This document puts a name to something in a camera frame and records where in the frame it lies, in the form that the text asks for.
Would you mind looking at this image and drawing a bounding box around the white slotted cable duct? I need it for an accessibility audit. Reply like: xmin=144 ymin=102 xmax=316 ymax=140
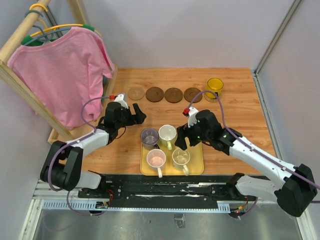
xmin=41 ymin=201 xmax=231 ymax=213

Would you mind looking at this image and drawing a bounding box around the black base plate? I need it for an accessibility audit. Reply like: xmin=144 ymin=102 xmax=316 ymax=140
xmin=70 ymin=174 xmax=255 ymax=210

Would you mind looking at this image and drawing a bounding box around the aluminium frame rail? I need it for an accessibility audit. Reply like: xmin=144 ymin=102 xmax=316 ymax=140
xmin=251 ymin=0 xmax=304 ymax=160

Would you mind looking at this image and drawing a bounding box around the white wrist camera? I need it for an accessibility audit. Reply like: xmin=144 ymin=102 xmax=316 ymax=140
xmin=114 ymin=93 xmax=129 ymax=109
xmin=187 ymin=106 xmax=199 ymax=128

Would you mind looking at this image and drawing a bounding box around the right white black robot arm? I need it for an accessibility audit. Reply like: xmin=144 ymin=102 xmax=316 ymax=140
xmin=175 ymin=107 xmax=320 ymax=217

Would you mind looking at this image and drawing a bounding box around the yellow green hanger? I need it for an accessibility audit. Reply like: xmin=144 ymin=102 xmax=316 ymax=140
xmin=20 ymin=0 xmax=102 ymax=46

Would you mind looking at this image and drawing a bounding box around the yellow transparent cup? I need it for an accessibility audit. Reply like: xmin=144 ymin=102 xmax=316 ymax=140
xmin=205 ymin=78 xmax=224 ymax=99

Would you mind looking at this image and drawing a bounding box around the cream white mug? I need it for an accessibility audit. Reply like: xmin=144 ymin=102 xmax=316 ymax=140
xmin=172 ymin=148 xmax=191 ymax=176

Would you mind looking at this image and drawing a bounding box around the white cup green handle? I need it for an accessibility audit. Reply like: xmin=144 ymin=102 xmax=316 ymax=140
xmin=158 ymin=124 xmax=177 ymax=151

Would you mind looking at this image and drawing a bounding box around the pink white mug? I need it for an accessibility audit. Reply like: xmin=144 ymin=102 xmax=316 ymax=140
xmin=146 ymin=149 xmax=167 ymax=178

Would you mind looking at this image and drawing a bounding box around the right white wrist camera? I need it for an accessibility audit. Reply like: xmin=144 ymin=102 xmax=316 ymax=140
xmin=187 ymin=106 xmax=199 ymax=128

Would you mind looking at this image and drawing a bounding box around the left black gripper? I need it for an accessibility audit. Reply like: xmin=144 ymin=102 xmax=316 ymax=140
xmin=115 ymin=103 xmax=147 ymax=129

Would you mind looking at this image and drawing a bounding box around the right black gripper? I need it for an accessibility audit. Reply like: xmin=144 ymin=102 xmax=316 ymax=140
xmin=174 ymin=117 xmax=212 ymax=151

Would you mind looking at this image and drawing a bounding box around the grey purple cup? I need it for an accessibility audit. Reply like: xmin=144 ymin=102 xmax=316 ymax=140
xmin=140 ymin=127 xmax=160 ymax=151

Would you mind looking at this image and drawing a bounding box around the pink t-shirt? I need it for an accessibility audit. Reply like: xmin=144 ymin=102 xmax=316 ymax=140
xmin=7 ymin=27 xmax=115 ymax=130

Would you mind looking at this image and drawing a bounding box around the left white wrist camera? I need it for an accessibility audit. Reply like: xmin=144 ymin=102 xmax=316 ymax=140
xmin=114 ymin=93 xmax=129 ymax=109

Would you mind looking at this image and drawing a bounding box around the brown wooden coaster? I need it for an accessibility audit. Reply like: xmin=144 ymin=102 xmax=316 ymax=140
xmin=164 ymin=87 xmax=183 ymax=104
xmin=183 ymin=87 xmax=203 ymax=103
xmin=145 ymin=86 xmax=164 ymax=103

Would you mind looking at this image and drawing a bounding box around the woven rattan coaster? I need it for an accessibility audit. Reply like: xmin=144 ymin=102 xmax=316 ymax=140
xmin=128 ymin=87 xmax=145 ymax=101
xmin=203 ymin=90 xmax=221 ymax=103

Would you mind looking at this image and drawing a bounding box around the yellow plastic tray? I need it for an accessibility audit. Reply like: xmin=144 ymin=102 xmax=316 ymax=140
xmin=140 ymin=137 xmax=205 ymax=176

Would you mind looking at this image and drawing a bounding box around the grey hanger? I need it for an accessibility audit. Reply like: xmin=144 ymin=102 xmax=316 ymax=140
xmin=23 ymin=4 xmax=71 ymax=47

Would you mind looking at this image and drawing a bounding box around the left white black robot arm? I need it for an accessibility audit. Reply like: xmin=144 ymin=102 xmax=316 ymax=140
xmin=40 ymin=102 xmax=147 ymax=191

